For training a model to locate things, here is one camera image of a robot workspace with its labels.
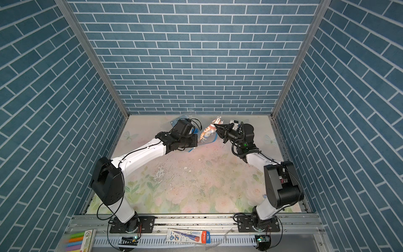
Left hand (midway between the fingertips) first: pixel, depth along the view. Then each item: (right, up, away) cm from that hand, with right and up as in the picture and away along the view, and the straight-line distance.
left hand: (202, 141), depth 85 cm
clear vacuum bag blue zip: (-14, +16, +33) cm, 39 cm away
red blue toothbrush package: (-5, -41, -15) cm, 44 cm away
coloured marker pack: (-52, -43, -17) cm, 70 cm away
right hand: (+7, +8, -5) cm, 12 cm away
